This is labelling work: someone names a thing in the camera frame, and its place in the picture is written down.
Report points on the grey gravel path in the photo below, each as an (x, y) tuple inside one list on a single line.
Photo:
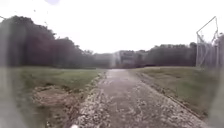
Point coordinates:
[(128, 103)]

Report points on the grass field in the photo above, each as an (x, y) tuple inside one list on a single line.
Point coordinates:
[(50, 86), (180, 83)]

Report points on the robot's own part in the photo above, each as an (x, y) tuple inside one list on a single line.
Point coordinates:
[(74, 126)]

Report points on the wood of dark trees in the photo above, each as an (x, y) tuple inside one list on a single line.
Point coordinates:
[(36, 50)]

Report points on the tall metal frame fence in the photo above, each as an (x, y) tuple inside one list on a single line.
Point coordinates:
[(206, 46)]

